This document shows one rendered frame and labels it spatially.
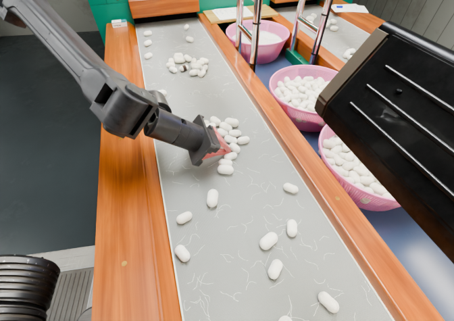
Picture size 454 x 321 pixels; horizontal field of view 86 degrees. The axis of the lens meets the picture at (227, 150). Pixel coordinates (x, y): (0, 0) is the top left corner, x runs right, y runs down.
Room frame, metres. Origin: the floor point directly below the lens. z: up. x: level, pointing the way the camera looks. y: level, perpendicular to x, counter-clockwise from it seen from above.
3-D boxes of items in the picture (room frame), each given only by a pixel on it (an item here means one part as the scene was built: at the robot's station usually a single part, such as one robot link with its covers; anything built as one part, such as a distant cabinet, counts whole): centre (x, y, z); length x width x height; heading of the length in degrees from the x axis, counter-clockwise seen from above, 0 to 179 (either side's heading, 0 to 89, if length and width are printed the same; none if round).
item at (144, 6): (1.22, 0.28, 0.83); 0.30 x 0.06 x 0.07; 108
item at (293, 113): (0.64, -0.26, 0.72); 0.27 x 0.27 x 0.10
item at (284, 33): (1.06, -0.13, 0.72); 0.27 x 0.27 x 0.10
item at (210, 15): (1.27, -0.06, 0.77); 0.33 x 0.15 x 0.01; 108
